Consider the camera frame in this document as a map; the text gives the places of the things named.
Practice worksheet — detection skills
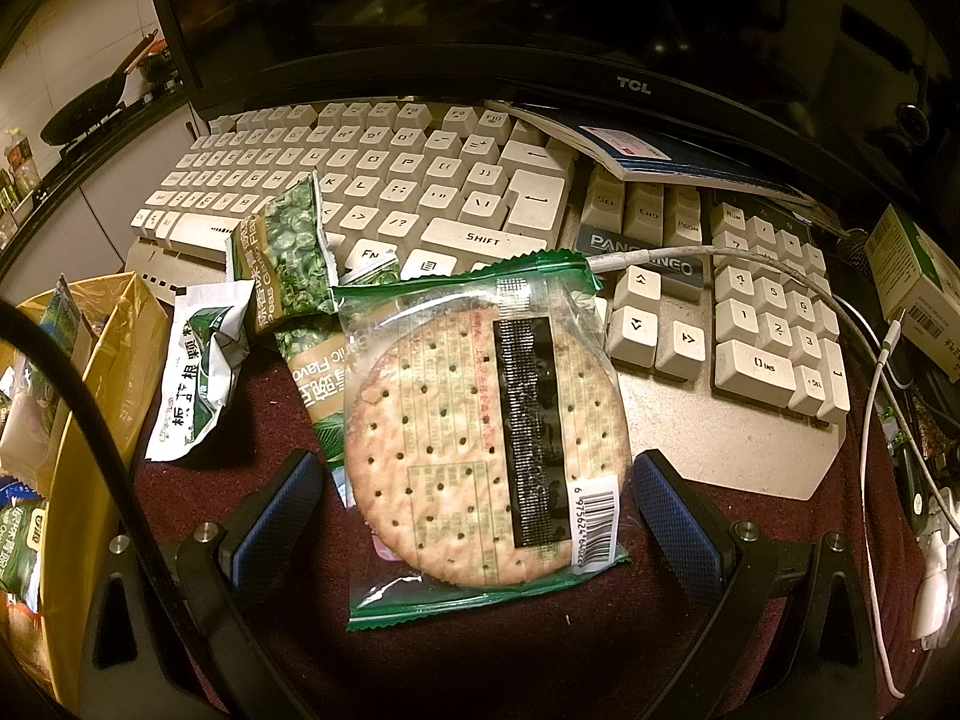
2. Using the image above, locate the green and white carton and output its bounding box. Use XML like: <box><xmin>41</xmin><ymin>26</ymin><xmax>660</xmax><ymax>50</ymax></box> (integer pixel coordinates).
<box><xmin>865</xmin><ymin>204</ymin><xmax>960</xmax><ymax>385</ymax></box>

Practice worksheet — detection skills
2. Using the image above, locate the green snack packet yellow label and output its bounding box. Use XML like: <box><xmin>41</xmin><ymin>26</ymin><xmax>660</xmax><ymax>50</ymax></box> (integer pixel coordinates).
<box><xmin>0</xmin><ymin>499</ymin><xmax>50</xmax><ymax>616</ymax></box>

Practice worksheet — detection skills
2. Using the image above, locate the black monitor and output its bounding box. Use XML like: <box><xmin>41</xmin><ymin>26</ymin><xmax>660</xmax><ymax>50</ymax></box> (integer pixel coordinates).
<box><xmin>139</xmin><ymin>0</ymin><xmax>960</xmax><ymax>205</ymax></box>

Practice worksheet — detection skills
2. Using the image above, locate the white and green snack bag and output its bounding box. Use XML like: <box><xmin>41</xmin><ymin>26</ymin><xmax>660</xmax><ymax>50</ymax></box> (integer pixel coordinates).
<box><xmin>144</xmin><ymin>281</ymin><xmax>257</xmax><ymax>463</ymax></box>

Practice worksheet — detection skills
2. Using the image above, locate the black frying pan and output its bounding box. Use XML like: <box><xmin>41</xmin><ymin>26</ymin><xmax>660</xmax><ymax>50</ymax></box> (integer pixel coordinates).
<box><xmin>39</xmin><ymin>30</ymin><xmax>163</xmax><ymax>148</ymax></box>

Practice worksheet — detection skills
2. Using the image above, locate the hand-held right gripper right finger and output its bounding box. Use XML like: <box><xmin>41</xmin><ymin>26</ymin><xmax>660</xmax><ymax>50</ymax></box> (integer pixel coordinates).
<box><xmin>632</xmin><ymin>448</ymin><xmax>890</xmax><ymax>720</ymax></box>

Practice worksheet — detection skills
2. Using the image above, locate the yellow taped cardboard box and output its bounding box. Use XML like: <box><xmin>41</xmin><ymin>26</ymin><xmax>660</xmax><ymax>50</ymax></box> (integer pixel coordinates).
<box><xmin>0</xmin><ymin>270</ymin><xmax>174</xmax><ymax>700</ymax></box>

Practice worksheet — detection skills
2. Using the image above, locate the round cracker clear packet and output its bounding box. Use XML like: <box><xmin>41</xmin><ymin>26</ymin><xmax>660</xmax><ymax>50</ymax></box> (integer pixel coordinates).
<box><xmin>330</xmin><ymin>246</ymin><xmax>632</xmax><ymax>632</ymax></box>

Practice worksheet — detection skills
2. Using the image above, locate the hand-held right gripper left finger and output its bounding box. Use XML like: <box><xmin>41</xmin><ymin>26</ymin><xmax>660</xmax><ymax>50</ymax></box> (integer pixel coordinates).
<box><xmin>79</xmin><ymin>448</ymin><xmax>324</xmax><ymax>720</ymax></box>

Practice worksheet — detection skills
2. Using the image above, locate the white computer keyboard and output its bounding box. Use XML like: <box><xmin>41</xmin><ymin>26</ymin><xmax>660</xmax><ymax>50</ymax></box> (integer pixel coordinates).
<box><xmin>124</xmin><ymin>97</ymin><xmax>853</xmax><ymax>500</ymax></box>

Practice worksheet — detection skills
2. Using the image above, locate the green pea snack bag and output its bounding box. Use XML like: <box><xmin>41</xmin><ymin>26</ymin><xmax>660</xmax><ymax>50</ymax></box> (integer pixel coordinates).
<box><xmin>274</xmin><ymin>253</ymin><xmax>399</xmax><ymax>460</ymax></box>
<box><xmin>225</xmin><ymin>172</ymin><xmax>339</xmax><ymax>335</ymax></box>

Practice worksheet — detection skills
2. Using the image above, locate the black cable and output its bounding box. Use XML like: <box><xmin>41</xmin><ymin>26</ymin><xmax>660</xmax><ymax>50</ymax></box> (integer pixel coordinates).
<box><xmin>0</xmin><ymin>298</ymin><xmax>252</xmax><ymax>720</ymax></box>

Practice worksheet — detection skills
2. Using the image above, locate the maroon table cloth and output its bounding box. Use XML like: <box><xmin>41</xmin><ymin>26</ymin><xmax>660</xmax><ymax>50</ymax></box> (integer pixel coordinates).
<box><xmin>127</xmin><ymin>360</ymin><xmax>925</xmax><ymax>720</ymax></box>

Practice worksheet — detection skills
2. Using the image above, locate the row of bottles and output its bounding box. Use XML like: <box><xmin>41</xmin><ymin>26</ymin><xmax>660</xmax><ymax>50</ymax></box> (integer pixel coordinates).
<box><xmin>0</xmin><ymin>127</ymin><xmax>43</xmax><ymax>242</ymax></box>

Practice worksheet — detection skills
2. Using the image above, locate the blue booklet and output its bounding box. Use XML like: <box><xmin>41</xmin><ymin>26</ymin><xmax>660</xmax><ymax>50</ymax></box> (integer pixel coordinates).
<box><xmin>487</xmin><ymin>99</ymin><xmax>815</xmax><ymax>204</ymax></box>

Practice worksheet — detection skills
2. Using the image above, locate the white charger adapter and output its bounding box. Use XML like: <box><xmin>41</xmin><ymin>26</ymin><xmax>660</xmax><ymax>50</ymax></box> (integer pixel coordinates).
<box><xmin>910</xmin><ymin>486</ymin><xmax>960</xmax><ymax>647</ymax></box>

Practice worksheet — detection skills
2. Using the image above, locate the white cable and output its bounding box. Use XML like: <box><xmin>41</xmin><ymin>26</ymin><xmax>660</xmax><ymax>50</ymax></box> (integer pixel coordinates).
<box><xmin>859</xmin><ymin>307</ymin><xmax>910</xmax><ymax>698</ymax></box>
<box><xmin>585</xmin><ymin>244</ymin><xmax>938</xmax><ymax>511</ymax></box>

